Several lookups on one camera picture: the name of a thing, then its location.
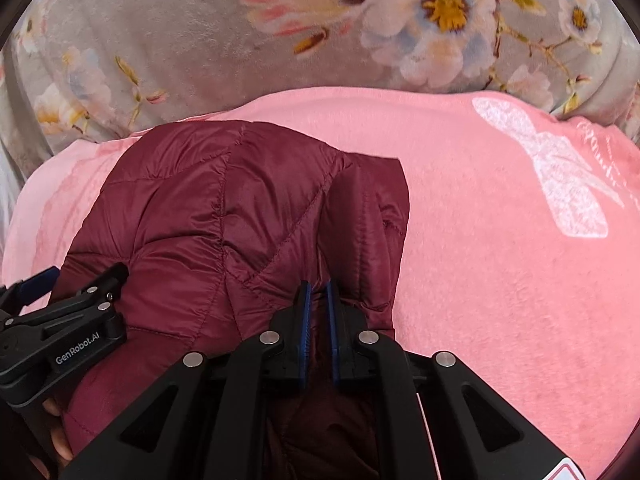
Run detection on maroon puffer jacket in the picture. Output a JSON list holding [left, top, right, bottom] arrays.
[[53, 122, 409, 452]]

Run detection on pink printed blanket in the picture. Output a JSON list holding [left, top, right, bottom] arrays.
[[1, 88, 639, 479]]

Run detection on person left hand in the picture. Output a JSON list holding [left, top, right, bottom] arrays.
[[30, 398, 74, 479]]

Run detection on grey floral bedsheet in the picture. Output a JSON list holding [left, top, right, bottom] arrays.
[[0, 0, 640, 187]]

